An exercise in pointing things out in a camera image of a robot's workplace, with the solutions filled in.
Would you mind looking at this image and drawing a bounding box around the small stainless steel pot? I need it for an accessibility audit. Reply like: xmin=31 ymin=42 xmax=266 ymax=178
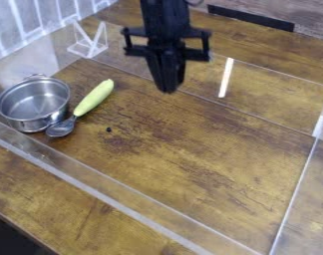
xmin=0 ymin=74 xmax=71 ymax=132

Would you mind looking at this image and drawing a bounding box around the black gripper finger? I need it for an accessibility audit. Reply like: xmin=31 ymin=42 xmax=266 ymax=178
xmin=146 ymin=52 xmax=167 ymax=93
xmin=167 ymin=51 xmax=185 ymax=93

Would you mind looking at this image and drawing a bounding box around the clear acrylic barrier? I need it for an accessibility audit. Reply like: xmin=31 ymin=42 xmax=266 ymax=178
xmin=0 ymin=123 xmax=261 ymax=255
xmin=269 ymin=111 xmax=323 ymax=255

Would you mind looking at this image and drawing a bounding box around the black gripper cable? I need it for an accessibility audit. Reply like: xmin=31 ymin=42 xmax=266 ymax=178
xmin=183 ymin=0 xmax=206 ymax=8

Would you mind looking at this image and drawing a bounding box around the clear acrylic triangle stand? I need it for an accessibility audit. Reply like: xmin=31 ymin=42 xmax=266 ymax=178
xmin=67 ymin=22 xmax=108 ymax=59

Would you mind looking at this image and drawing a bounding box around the green handled metal spoon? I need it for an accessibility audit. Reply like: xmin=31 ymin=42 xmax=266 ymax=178
xmin=46 ymin=79 xmax=114 ymax=137

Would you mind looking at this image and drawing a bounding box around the black strip on table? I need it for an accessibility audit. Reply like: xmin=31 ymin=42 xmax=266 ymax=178
xmin=206 ymin=4 xmax=294 ymax=32

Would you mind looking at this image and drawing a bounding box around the clear acrylic right barrier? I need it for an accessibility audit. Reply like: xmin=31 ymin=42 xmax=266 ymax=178
xmin=269 ymin=111 xmax=323 ymax=255

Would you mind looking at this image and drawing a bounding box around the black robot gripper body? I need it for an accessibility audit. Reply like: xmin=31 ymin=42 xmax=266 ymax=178
xmin=120 ymin=0 xmax=210 ymax=61

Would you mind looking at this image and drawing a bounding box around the clear acrylic front barrier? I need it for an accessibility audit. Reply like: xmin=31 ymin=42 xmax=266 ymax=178
xmin=0 ymin=123 xmax=261 ymax=255

